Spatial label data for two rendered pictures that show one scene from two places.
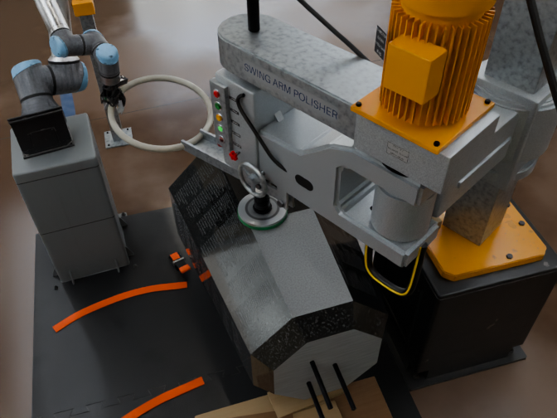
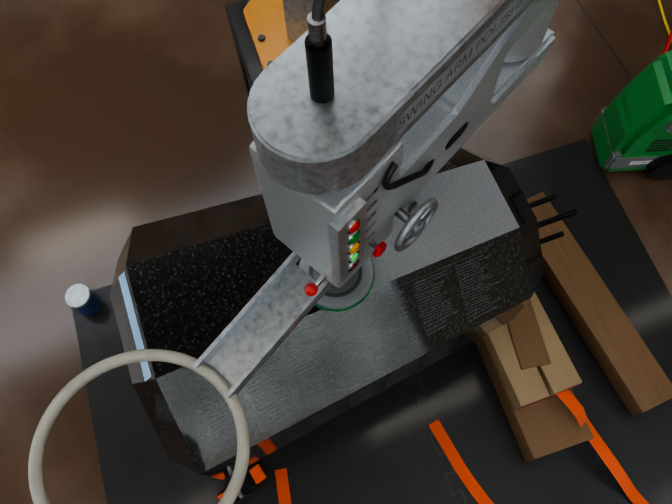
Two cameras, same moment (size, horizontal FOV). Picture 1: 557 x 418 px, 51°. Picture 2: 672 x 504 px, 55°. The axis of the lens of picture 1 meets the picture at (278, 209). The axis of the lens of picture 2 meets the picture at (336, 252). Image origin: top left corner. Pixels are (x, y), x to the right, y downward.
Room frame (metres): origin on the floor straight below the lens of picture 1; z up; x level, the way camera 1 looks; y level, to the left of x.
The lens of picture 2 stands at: (1.76, 0.70, 2.62)
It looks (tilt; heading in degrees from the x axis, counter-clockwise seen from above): 68 degrees down; 270
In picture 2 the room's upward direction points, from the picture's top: 4 degrees counter-clockwise
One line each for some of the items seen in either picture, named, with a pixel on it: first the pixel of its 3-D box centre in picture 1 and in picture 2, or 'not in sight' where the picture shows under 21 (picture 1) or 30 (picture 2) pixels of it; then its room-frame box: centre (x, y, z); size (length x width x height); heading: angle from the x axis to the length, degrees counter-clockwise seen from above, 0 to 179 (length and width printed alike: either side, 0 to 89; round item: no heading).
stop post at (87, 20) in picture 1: (102, 75); not in sight; (3.41, 1.18, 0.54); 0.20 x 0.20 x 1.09; 15
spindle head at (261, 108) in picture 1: (273, 129); (354, 172); (1.71, 0.01, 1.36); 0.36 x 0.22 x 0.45; 45
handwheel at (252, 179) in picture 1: (259, 175); (404, 216); (1.60, 0.07, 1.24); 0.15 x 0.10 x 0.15; 45
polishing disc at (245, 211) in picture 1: (262, 208); (335, 272); (1.77, 0.07, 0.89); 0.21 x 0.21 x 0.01
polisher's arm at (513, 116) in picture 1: (481, 133); not in sight; (1.62, -0.72, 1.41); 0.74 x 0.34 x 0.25; 134
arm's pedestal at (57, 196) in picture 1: (74, 201); not in sight; (2.31, 1.14, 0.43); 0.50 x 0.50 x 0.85; 19
